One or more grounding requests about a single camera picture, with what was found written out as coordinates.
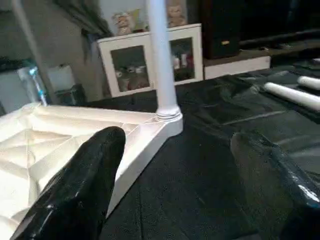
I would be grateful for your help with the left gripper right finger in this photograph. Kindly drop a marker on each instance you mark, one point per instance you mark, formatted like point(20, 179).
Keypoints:
point(280, 200)

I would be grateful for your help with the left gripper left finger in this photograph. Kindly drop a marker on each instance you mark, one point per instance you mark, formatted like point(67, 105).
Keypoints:
point(75, 195)

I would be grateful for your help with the white plastic table top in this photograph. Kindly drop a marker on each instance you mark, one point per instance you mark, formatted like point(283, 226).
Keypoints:
point(45, 145)

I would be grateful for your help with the white plastic table leg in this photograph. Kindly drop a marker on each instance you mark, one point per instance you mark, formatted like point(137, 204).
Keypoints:
point(162, 60)
point(295, 96)
point(311, 82)

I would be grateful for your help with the black work mat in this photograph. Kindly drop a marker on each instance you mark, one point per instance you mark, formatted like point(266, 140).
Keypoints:
point(200, 165)

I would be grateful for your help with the dark equipment rack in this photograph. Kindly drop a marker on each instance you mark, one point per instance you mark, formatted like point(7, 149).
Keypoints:
point(70, 95)

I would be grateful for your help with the light blue plastic item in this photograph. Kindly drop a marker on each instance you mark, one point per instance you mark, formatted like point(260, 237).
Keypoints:
point(35, 82)

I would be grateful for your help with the white glass door cabinet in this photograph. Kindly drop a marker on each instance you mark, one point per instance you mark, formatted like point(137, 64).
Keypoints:
point(107, 65)

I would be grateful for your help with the white drawer unit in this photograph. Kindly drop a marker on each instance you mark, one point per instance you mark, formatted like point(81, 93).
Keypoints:
point(240, 66)

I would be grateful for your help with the grey metal pole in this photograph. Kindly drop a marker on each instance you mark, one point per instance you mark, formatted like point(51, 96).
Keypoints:
point(30, 45)

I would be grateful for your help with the small plush doll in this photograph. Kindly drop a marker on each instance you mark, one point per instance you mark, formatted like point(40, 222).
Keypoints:
point(176, 14)
point(122, 24)

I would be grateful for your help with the black bag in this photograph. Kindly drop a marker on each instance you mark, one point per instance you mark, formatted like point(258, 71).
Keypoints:
point(220, 30)

